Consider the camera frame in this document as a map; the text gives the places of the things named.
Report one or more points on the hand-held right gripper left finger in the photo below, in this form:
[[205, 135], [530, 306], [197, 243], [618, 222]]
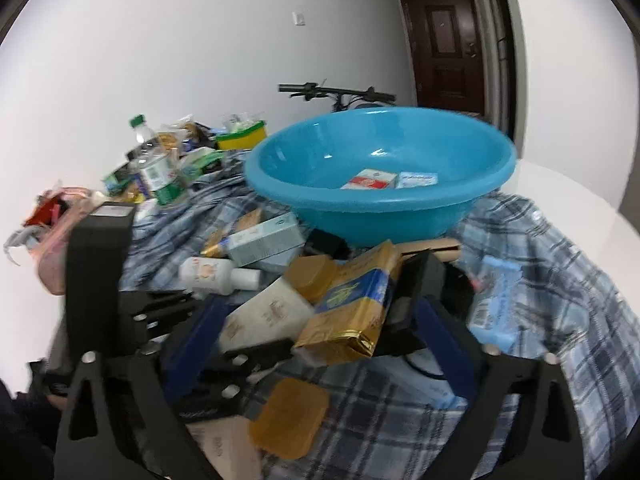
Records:
[[192, 355]]

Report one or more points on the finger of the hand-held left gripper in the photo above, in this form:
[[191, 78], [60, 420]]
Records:
[[150, 320], [250, 357]]

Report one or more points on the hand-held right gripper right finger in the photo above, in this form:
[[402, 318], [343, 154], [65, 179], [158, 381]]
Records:
[[445, 355]]

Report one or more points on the white box with gold print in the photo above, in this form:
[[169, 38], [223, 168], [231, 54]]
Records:
[[270, 310]]

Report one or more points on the white lotion bottle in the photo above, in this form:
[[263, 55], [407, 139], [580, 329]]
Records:
[[210, 275]]

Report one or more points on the gold and blue foil pack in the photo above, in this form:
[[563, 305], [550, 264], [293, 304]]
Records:
[[350, 305]]

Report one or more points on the light blue printed box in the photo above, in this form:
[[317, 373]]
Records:
[[417, 180]]

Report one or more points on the white box with red print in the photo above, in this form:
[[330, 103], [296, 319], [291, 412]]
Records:
[[370, 180]]

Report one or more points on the blue plastic basin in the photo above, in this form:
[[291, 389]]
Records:
[[300, 160]]

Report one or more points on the pink plastic bag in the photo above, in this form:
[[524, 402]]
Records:
[[50, 255]]

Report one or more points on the light blue tissue pack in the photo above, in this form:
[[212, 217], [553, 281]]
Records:
[[495, 305]]

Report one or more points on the orange soap bar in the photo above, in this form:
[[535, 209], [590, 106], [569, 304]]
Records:
[[290, 417]]

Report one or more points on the dark green box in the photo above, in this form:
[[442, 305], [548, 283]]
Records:
[[117, 177]]

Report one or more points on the amber plastic case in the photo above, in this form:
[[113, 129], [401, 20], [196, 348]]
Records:
[[310, 277]]

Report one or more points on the clear bottle with green cap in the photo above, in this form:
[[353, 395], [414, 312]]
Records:
[[160, 175]]

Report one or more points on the blue plaid shirt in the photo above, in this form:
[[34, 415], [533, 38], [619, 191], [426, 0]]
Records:
[[550, 310]]

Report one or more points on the pale green box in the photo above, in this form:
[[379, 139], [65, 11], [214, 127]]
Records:
[[265, 242]]

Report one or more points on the gold foil packet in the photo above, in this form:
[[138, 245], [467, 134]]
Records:
[[240, 225]]

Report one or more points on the green tissue pack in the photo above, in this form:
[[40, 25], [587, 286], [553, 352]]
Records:
[[200, 162]]

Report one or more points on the yellow and green container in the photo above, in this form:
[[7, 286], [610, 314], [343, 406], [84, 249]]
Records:
[[240, 137]]

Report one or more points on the dark brown door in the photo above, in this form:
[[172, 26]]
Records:
[[445, 50]]

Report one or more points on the black framed glass door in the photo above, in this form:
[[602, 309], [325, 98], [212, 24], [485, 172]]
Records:
[[500, 35]]

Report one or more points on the white light switch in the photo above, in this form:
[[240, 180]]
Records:
[[299, 18]]

